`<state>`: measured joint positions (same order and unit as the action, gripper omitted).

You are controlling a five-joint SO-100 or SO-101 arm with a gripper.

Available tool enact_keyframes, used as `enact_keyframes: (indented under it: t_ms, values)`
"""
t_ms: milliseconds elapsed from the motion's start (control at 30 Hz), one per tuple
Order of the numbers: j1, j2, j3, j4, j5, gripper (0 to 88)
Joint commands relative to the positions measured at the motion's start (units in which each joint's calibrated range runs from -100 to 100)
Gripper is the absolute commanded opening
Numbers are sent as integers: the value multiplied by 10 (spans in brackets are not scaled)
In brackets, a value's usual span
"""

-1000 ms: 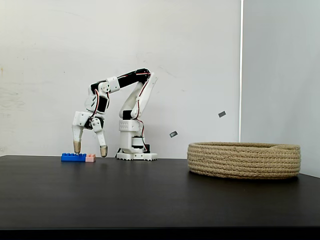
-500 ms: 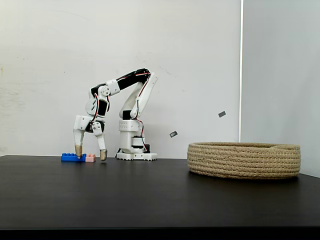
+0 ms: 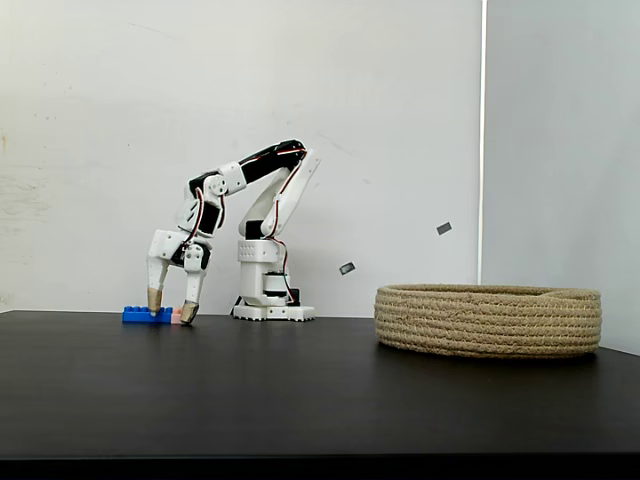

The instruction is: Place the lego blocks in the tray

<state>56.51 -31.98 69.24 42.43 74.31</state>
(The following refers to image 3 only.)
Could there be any long blue lego block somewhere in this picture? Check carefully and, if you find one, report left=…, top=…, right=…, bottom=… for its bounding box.
left=122, top=305, right=174, bottom=325

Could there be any red black wrist cable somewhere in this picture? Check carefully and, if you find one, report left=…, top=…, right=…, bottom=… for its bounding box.
left=182, top=187, right=226, bottom=249

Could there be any woven rope basket tray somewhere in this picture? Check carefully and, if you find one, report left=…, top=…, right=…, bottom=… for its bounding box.
left=374, top=283, right=603, bottom=359

